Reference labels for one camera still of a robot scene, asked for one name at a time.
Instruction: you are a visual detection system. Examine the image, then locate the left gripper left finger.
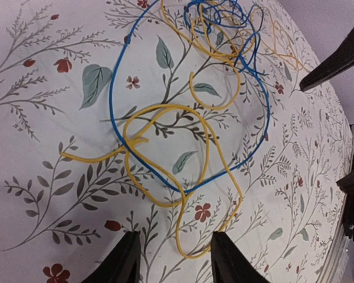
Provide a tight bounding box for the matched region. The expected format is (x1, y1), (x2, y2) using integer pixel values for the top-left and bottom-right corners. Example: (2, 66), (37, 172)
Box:
(82, 231), (141, 283)

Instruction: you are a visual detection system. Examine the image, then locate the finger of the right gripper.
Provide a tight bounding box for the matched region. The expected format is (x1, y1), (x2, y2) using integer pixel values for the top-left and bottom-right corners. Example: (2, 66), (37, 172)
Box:
(299, 27), (354, 91)

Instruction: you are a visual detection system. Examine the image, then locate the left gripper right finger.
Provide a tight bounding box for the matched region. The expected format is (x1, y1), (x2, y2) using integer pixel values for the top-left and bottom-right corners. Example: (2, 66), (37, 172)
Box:
(211, 231), (269, 283)

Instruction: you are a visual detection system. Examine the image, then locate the blue cable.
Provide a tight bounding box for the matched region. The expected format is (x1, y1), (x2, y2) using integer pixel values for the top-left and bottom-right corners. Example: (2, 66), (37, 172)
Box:
(109, 0), (271, 194)

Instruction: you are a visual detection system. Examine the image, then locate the floral table mat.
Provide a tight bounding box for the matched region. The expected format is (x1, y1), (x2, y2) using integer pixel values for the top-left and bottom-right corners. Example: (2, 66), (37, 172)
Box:
(0, 1), (352, 282)

